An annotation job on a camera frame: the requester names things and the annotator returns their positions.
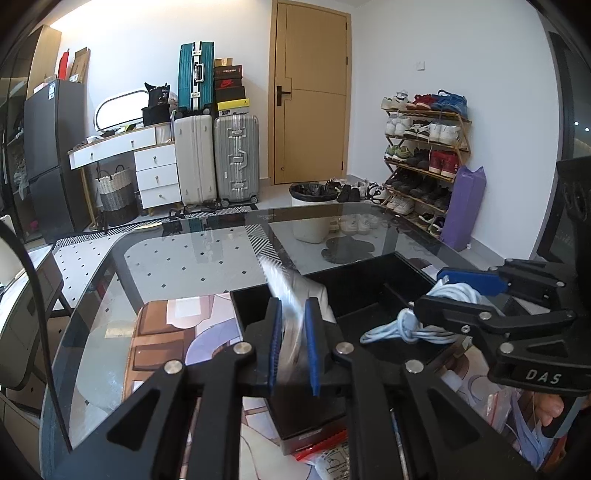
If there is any flat cardboard box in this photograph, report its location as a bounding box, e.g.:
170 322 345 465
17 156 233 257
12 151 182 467
69 47 92 84

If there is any pile of shoes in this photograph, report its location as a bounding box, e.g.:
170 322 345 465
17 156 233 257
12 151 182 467
323 178 393 234

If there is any light blue face mask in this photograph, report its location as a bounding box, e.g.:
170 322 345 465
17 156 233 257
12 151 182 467
503 401 565 469

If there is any white cable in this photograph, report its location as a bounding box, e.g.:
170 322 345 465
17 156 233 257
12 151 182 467
360 281 505 344

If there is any wooden wardrobe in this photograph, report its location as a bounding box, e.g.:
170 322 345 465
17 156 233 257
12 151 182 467
25 25 63 100

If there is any silver suitcase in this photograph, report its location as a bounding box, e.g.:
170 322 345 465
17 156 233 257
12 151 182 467
213 114 260 206

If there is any wooden shoe rack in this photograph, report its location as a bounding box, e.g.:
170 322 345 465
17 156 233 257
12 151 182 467
381 104 472 241

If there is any grey woven basket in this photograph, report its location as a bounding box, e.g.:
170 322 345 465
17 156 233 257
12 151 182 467
95 165 139 227

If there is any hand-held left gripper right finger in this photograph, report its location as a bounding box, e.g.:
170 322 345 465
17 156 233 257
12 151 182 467
305 298 542 480

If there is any teal suitcase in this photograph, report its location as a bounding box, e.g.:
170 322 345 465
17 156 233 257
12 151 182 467
178 41 216 114

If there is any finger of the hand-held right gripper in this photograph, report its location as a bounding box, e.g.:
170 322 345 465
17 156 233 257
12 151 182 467
413 294 579 347
436 258 580 305

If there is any printed table mat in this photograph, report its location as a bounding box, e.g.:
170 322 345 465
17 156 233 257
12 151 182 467
122 295 568 480

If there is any red-edged white packet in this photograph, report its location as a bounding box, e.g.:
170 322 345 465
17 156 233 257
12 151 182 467
295 431 354 480

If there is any black tote bag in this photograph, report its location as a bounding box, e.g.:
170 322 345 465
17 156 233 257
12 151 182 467
144 82 171 108

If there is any purple bag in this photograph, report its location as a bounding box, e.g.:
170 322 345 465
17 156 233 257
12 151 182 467
440 165 487 252

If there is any stack of shoe boxes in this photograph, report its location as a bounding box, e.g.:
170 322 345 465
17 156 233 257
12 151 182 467
213 58 250 117

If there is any black cardboard box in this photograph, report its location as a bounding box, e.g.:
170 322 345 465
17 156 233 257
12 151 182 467
229 251 467 455

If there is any shoe rack with shoes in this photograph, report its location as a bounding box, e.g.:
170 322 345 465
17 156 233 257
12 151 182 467
381 90 468 238

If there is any dark grey fridge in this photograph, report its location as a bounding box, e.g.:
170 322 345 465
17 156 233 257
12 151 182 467
23 78 90 232

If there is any black storage box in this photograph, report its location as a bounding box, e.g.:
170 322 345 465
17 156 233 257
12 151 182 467
141 105 174 126

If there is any white dresser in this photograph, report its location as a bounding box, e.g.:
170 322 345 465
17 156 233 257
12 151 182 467
68 124 183 219

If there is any clear zip bag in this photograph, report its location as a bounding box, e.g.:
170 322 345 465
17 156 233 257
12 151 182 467
457 364 522 444

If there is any oval mirror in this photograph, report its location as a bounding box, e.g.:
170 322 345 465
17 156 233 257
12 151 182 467
95 89 151 132

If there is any black cable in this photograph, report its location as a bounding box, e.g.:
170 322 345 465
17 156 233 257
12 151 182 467
0 222 75 453

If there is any person's right hand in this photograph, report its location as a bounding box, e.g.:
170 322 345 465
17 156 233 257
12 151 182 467
531 392 568 429

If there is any dark paw-shaped mat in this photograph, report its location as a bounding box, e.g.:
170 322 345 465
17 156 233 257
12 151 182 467
322 235 376 265

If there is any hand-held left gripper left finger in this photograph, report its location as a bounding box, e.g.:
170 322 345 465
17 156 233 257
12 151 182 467
39 298 283 480

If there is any white suitcase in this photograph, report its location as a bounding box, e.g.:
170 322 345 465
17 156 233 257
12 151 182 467
174 114 218 206

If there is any grey chair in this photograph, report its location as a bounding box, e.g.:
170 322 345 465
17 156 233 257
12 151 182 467
0 244 63 407

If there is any tan wooden door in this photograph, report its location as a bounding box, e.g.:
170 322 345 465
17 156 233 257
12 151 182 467
270 0 351 185

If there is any white trash bin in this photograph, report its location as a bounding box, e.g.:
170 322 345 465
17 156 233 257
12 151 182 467
288 182 340 244

